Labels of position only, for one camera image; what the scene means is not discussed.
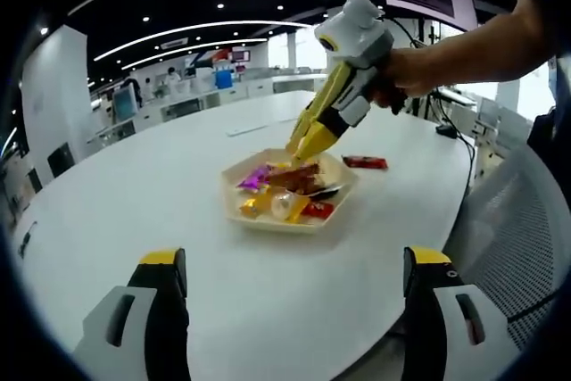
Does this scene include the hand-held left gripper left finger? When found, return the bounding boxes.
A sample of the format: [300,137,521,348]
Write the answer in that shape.
[73,246,191,381]

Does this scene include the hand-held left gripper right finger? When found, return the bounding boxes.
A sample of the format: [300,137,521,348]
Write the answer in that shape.
[403,245,521,381]

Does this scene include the beige hexagonal tray container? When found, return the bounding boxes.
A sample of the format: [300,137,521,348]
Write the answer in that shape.
[221,147,360,235]

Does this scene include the black food packet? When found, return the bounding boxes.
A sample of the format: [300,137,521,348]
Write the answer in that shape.
[310,183,347,202]

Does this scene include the large red food packet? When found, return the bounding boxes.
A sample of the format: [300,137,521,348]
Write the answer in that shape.
[266,162,324,195]

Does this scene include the small red food packet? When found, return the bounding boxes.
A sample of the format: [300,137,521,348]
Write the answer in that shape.
[301,201,335,219]

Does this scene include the purple food packet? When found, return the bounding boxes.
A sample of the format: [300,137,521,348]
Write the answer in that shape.
[236,165,274,193]

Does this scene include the gold food candy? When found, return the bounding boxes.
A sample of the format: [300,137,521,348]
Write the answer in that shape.
[240,195,271,219]

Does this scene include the person's right hand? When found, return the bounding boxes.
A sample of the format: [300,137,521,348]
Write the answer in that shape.
[378,48,441,99]

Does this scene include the laptop on stand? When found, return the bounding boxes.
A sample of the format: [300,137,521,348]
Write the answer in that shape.
[434,86,476,108]

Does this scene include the white mesh office chair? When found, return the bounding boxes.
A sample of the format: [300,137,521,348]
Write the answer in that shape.
[445,144,567,351]

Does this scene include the white counter row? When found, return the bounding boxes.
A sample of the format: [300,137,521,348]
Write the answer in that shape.
[88,75,331,144]

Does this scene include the black office chair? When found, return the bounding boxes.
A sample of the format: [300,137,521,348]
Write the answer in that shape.
[46,143,75,179]

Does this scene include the person's dark shirt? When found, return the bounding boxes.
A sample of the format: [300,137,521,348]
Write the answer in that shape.
[525,104,571,164]

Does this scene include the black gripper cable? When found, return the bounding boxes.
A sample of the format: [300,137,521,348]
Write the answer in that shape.
[392,18,477,197]

